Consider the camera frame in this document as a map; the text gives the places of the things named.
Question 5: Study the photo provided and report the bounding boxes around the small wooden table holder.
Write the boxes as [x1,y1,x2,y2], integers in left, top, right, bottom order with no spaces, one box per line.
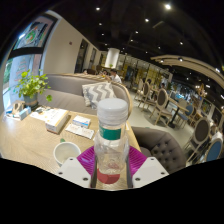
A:
[4,99,33,121]

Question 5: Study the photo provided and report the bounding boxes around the curved grey sofa bench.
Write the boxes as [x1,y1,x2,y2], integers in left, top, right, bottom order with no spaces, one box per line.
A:
[36,73,134,118]

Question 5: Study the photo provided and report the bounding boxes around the green potted plant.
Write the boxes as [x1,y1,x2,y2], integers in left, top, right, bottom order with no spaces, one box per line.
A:
[13,68,53,109]

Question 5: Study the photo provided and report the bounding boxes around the wooden café table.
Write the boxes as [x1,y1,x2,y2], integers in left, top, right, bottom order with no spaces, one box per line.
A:
[168,99,190,129]

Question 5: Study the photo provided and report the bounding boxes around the grey white chevron cushion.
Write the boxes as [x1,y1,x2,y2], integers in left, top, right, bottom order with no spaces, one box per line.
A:
[81,81,118,108]

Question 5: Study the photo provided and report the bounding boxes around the person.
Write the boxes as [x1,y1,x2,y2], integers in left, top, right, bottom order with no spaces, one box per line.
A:
[109,68,123,84]
[99,69,110,80]

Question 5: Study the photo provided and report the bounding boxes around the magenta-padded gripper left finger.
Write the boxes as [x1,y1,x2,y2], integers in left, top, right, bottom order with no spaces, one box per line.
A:
[55,145,100,189]

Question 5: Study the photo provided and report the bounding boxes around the group of ceiling lights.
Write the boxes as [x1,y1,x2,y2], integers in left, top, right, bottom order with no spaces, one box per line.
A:
[94,3,188,48]

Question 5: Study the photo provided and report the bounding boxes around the clear plastic water bottle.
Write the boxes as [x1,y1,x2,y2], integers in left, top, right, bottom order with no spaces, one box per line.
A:
[93,97,130,177]

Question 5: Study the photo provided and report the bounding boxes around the white printed leaflet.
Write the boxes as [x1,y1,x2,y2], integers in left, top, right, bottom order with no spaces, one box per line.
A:
[64,123,96,140]

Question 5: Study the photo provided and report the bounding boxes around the framed colourful wall poster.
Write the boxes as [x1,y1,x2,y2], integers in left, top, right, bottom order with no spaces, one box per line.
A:
[11,14,58,51]

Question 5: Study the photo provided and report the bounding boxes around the pale ceramic mug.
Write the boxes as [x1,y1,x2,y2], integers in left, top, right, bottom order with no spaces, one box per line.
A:
[53,141,82,168]

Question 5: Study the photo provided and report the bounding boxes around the white tissue box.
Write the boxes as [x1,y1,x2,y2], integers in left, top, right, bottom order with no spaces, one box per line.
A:
[29,108,70,135]

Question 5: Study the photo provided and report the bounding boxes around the grey tufted armchair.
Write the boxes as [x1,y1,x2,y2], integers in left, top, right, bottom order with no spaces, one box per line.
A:
[131,126,188,174]

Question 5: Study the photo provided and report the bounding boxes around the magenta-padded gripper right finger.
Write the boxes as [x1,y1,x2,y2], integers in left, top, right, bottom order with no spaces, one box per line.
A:
[126,146,170,189]

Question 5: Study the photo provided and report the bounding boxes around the small blue white pack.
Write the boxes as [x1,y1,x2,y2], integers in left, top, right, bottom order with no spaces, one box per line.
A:
[71,115,92,129]

